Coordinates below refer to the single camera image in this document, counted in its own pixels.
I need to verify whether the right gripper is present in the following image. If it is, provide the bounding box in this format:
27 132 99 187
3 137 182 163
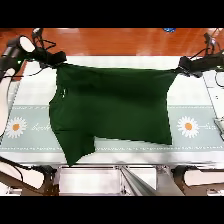
177 55 194 76

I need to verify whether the dark green T-shirt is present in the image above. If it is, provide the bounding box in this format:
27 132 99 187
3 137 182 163
48 63 179 167

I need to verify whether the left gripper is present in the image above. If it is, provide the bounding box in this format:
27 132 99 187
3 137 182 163
45 50 68 69

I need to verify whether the silver frame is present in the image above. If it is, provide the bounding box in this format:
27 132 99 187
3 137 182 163
6 69 224 197

